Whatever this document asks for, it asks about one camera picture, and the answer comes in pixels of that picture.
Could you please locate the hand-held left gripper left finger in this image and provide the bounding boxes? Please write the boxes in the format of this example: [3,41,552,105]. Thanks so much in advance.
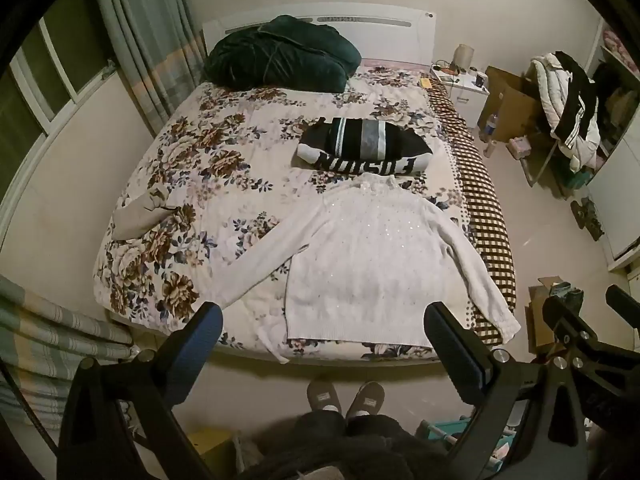
[56,301,224,480]

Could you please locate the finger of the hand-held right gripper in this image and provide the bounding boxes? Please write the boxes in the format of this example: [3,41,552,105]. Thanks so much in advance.
[542,291,640,366]
[606,285,640,315]

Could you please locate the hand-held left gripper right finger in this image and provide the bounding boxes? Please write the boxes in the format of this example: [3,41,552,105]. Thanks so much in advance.
[423,301,596,480]

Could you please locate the white knit sweater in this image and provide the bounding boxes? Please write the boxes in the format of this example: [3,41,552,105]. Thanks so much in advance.
[202,172,521,366]

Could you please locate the small cardboard box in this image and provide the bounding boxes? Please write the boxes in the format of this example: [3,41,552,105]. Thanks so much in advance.
[527,276,586,356]

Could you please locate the dark green slipper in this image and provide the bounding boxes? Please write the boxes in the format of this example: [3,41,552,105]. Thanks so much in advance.
[584,205,605,241]
[571,199,593,231]

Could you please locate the teal box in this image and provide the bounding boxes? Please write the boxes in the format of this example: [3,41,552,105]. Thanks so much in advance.
[415,417,516,461]

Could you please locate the person's grey right slipper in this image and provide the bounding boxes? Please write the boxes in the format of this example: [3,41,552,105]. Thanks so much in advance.
[345,381,386,418]

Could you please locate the person's grey slipper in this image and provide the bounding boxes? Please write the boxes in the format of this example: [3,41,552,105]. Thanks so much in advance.
[345,381,386,418]
[306,380,343,413]

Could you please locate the white wardrobe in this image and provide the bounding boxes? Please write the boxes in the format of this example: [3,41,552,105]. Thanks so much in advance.
[585,15,640,273]

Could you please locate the yellow box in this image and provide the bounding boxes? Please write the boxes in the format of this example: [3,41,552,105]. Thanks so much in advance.
[187,425,238,476]

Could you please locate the person's grey left slipper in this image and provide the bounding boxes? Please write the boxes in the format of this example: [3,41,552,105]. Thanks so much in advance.
[306,380,343,413]

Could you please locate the person's dark trouser legs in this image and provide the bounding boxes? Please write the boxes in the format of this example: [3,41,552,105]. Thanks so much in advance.
[240,410,451,480]

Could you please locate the beige small garment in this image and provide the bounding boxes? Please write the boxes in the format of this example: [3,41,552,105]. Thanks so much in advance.
[112,185,176,241]

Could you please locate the striped green fabric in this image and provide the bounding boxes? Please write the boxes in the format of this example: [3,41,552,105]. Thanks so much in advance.
[0,275,133,431]

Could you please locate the floral bed blanket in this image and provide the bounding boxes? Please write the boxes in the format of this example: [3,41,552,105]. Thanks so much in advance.
[92,67,518,361]

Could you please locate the black jacket with white stripes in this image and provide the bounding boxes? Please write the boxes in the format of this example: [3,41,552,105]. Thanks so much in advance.
[552,51,601,146]

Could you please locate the white puffy jacket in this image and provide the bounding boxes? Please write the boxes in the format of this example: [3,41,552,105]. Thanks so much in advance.
[531,54,601,173]

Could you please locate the open cardboard box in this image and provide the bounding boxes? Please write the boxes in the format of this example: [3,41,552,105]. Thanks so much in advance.
[477,66,543,143]

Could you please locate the black striped folded sweater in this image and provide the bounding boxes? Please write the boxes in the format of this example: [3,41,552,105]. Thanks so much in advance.
[292,116,433,178]

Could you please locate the white nightstand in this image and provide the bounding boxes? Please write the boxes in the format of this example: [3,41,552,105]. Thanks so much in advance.
[431,62,491,128]

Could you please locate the dark green quilt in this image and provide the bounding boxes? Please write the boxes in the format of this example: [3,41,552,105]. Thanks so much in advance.
[204,15,362,93]

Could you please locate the white framed window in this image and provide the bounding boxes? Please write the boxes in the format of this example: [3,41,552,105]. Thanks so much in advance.
[0,0,116,241]

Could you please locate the green plaid curtain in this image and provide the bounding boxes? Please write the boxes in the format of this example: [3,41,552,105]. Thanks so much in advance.
[90,0,208,136]

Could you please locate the white bed headboard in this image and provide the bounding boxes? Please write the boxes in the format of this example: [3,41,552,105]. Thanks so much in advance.
[201,3,437,66]

